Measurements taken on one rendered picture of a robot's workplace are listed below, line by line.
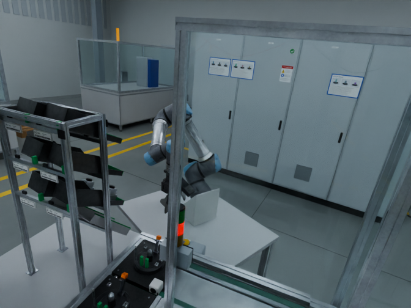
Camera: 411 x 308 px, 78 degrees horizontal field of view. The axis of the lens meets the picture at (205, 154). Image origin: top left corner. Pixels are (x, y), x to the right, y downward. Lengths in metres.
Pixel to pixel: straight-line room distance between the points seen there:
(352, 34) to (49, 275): 1.50
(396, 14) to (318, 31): 7.72
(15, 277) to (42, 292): 0.18
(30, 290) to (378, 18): 8.24
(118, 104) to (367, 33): 5.92
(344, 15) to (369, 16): 0.58
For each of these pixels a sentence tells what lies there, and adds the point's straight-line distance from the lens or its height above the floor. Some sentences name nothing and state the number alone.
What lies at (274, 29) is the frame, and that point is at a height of 1.98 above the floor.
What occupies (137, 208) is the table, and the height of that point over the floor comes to 0.86.
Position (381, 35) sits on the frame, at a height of 1.98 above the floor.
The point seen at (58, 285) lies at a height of 0.86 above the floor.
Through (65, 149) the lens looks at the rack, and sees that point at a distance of 0.97.
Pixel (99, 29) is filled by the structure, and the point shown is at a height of 2.37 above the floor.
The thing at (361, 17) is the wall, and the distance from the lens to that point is 8.31.
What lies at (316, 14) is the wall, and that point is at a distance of 8.41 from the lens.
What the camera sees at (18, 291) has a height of 0.86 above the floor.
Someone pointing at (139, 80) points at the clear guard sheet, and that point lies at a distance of 6.70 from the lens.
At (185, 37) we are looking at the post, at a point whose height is 1.94.
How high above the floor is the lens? 1.91
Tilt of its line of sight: 21 degrees down
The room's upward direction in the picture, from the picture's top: 6 degrees clockwise
